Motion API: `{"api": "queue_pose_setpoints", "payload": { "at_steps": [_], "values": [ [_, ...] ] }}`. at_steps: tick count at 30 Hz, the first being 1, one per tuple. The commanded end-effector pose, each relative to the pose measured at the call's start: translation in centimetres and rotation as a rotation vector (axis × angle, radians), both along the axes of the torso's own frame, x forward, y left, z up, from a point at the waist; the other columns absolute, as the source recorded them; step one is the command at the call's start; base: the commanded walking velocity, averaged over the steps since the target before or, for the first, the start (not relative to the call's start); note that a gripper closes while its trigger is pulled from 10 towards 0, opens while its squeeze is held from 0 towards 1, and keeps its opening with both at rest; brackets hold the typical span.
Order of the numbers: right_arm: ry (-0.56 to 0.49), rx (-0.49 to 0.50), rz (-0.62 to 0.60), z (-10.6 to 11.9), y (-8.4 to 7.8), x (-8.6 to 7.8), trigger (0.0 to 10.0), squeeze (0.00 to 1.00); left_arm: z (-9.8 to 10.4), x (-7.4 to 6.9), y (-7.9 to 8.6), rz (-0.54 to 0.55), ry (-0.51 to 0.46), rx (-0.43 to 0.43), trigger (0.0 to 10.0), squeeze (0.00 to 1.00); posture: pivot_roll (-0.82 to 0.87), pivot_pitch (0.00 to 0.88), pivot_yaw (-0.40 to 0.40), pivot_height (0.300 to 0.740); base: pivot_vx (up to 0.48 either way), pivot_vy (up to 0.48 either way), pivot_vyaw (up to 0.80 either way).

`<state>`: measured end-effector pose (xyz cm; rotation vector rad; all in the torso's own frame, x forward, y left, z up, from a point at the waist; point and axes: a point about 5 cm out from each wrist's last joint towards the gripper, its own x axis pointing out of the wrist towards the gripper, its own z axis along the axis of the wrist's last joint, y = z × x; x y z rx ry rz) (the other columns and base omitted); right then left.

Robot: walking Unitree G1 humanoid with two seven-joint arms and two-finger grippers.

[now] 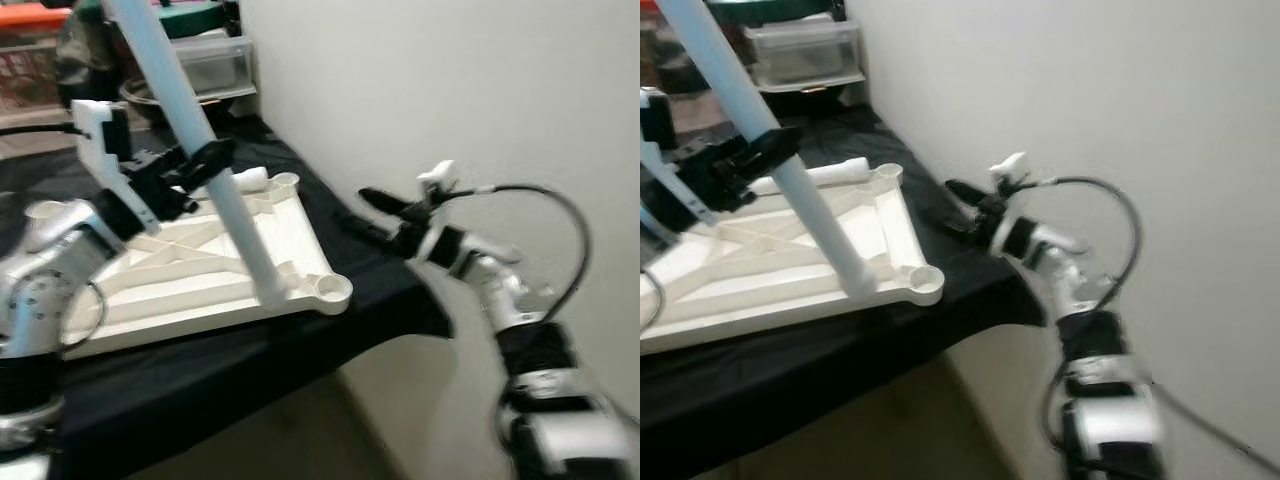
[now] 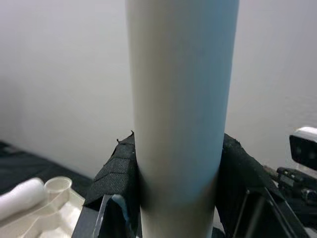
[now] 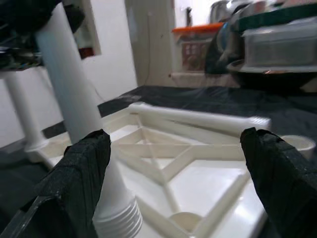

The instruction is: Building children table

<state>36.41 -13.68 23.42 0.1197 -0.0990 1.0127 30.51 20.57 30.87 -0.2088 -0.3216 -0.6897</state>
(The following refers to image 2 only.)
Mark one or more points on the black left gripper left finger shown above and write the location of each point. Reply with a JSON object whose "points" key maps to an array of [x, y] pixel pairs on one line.
{"points": [[111, 173]]}

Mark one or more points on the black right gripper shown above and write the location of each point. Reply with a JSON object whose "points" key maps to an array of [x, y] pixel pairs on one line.
{"points": [[287, 174]]}

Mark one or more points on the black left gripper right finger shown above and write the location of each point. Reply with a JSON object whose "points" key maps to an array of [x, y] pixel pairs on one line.
{"points": [[247, 173]]}

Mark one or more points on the white plastic table leg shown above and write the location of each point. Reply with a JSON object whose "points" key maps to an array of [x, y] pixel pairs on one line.
{"points": [[19, 196], [180, 99]]}

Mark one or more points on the black tablecloth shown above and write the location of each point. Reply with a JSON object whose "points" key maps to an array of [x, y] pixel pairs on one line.
{"points": [[24, 161]]}

